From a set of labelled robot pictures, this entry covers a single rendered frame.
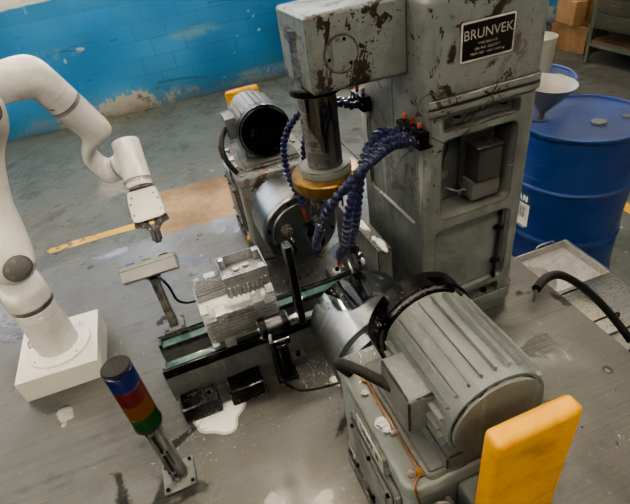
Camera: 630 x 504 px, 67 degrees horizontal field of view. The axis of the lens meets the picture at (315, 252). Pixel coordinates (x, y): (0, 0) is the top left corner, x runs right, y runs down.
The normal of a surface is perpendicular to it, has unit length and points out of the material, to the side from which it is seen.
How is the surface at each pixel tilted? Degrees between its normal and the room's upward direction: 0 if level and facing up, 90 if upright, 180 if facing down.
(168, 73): 90
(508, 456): 90
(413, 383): 0
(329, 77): 90
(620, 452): 0
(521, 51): 90
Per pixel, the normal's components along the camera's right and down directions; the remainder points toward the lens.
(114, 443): -0.13, -0.79
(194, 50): 0.33, 0.53
